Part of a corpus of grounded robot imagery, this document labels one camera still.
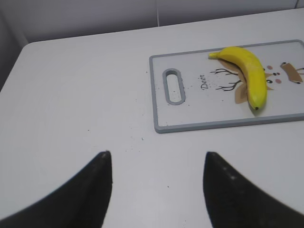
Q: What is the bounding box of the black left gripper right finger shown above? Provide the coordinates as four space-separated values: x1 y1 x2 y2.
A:
203 152 304 228

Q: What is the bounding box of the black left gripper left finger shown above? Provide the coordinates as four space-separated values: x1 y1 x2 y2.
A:
0 151 113 228

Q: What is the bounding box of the yellow plastic banana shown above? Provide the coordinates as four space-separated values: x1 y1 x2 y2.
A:
209 47 267 110

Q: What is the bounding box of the grey-rimmed deer cutting board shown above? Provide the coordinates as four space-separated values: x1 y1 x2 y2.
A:
149 40 304 133

